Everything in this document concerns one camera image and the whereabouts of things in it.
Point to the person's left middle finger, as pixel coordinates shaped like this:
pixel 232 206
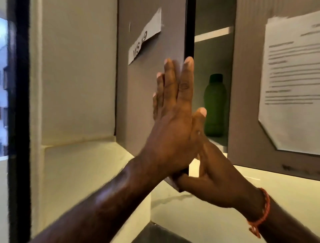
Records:
pixel 170 82

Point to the white cabinet shelf board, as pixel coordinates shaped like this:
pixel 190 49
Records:
pixel 213 34

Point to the person's left thumb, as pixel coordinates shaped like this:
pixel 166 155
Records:
pixel 199 122

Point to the person's left hand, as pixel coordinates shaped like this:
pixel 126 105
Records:
pixel 172 135

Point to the grey cabinet door with notice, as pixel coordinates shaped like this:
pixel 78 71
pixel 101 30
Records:
pixel 246 100

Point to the torn white paper label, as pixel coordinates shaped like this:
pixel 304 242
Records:
pixel 147 35

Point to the white printed paper notice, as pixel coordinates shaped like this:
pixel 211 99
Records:
pixel 292 87

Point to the grey cabinet door with label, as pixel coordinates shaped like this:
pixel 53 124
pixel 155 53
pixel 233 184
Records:
pixel 142 100

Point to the person's right hand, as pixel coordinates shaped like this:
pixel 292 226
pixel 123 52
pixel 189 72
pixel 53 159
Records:
pixel 220 182

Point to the person's right forearm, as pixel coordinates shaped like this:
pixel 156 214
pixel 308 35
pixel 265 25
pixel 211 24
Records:
pixel 287 222

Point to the person's left little finger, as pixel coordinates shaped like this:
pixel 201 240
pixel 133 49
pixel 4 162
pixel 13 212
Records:
pixel 155 105

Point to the green plastic bottle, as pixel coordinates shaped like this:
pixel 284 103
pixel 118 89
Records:
pixel 215 105

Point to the person's right thumb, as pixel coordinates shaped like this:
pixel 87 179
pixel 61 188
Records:
pixel 203 157

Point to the black window frame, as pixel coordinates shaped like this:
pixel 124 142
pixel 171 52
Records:
pixel 18 120

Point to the person's left forearm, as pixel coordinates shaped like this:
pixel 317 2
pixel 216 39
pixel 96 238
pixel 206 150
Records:
pixel 105 202

